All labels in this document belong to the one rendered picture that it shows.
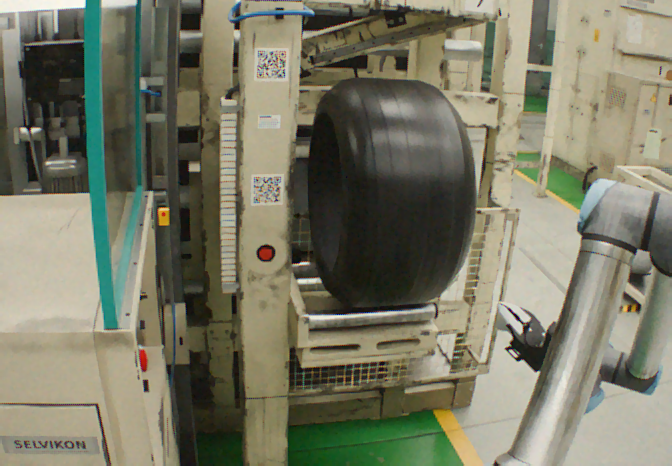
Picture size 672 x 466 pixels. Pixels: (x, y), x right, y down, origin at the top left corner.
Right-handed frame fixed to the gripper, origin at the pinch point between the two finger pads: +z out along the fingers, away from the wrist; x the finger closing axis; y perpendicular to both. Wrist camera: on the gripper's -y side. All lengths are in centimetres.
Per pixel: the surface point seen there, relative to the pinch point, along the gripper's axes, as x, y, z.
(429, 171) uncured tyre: -1.3, -15.6, 34.6
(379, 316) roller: -12.8, 21.4, 18.9
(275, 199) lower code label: -17, 9, 56
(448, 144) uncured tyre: 6.3, -18.1, 35.8
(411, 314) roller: -6.6, 20.0, 13.2
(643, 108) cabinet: 425, 152, -58
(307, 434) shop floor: -12, 128, -2
